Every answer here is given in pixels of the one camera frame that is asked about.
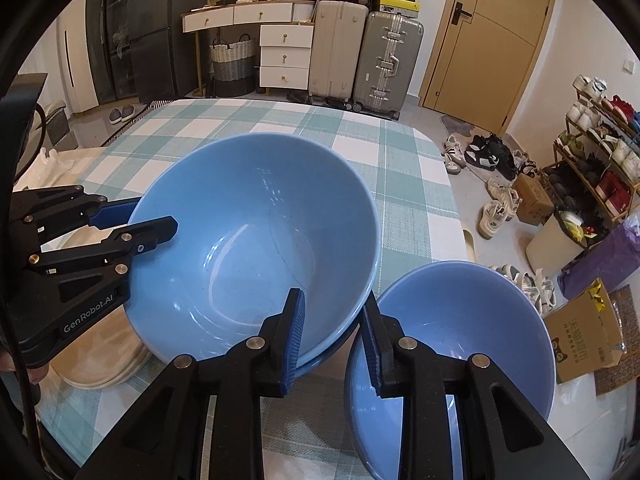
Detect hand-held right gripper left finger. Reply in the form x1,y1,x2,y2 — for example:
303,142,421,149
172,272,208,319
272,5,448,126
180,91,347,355
75,288,307,480

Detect black cable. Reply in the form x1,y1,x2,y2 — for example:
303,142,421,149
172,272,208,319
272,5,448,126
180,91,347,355
10,310,43,456

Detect white plastic bag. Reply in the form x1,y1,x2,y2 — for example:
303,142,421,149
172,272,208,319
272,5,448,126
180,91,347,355
17,147,96,196

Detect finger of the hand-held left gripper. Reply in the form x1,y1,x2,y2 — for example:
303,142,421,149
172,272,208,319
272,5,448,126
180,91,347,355
12,185,142,244
31,216,179,284

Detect pile of shoes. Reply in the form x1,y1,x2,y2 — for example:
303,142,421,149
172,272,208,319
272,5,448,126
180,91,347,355
442,130,558,311

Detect tan wooden door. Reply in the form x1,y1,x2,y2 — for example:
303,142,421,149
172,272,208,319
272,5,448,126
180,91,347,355
417,0,560,136

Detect shoe rack with shoes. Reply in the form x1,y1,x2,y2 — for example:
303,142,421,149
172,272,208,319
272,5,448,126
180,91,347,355
552,75,640,241

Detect white dressing table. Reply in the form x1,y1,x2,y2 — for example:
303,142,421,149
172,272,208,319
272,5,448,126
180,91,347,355
181,1,316,98

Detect person's left hand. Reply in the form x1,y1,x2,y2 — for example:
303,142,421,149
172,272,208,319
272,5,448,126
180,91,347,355
0,347,51,387

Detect woven laundry basket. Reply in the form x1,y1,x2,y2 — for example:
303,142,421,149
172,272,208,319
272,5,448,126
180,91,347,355
209,34,256,97

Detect silver suitcase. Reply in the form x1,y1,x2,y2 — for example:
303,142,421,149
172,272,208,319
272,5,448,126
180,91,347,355
351,10,425,117

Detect white cabinet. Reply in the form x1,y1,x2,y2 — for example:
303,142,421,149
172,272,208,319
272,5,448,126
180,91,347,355
55,10,101,113

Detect beige suitcase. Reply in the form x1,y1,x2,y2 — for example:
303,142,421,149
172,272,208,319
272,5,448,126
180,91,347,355
307,0,370,106

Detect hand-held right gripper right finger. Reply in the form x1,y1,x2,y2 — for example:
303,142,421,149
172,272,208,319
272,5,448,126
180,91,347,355
361,297,591,480

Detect printed cardboard box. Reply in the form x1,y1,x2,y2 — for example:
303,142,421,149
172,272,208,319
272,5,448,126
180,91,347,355
542,277,626,386

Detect purple plastic bag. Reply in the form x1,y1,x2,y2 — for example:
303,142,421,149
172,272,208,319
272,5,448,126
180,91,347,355
557,215,640,301

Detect white trash bin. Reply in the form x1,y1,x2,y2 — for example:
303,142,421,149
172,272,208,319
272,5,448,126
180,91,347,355
525,210,586,278

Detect green checked tablecloth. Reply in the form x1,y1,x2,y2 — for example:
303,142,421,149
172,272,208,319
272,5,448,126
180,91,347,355
35,97,481,480

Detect dark grey refrigerator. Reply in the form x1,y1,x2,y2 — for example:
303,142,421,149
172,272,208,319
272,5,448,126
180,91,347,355
127,0,211,103

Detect dark glass cabinet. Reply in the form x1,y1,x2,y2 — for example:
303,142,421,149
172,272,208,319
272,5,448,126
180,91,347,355
85,0,136,106

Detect striped rug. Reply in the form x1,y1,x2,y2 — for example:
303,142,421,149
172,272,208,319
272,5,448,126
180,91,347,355
105,100,176,147

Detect small brown cardboard box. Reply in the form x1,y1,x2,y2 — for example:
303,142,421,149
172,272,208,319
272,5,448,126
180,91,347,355
512,172,556,226

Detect grey door mat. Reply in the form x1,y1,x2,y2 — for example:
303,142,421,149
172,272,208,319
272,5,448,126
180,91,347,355
440,112,476,138

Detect grey sofa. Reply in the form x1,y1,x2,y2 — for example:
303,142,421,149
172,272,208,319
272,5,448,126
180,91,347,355
35,100,76,153

